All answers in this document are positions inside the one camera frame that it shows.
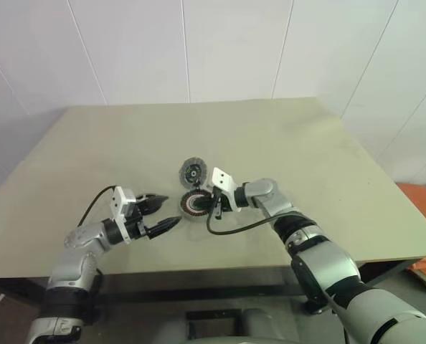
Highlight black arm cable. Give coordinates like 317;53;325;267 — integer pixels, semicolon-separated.
77;185;119;228
206;193;277;237

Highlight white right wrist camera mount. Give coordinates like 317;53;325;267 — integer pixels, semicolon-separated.
206;166;243;213

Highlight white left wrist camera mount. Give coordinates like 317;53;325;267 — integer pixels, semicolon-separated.
110;185;139;244

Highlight orange chair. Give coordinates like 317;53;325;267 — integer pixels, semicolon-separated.
395;181;426;298

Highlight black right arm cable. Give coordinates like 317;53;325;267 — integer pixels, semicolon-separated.
206;193;277;237

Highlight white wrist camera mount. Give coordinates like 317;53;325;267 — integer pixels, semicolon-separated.
110;185;139;244
206;166;243;213

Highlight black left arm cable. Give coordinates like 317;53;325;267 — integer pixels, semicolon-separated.
77;185;119;228

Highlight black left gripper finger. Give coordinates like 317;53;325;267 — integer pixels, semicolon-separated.
146;216;181;240
136;193;170;216

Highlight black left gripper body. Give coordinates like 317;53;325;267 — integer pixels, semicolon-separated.
125;202;153;242

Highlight black metal table frame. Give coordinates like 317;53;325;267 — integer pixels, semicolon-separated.
0;254;425;318

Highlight motor housing with red windings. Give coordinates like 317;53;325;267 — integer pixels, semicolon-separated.
178;188;214;219

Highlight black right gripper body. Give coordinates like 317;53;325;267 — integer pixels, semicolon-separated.
211;187;232;221

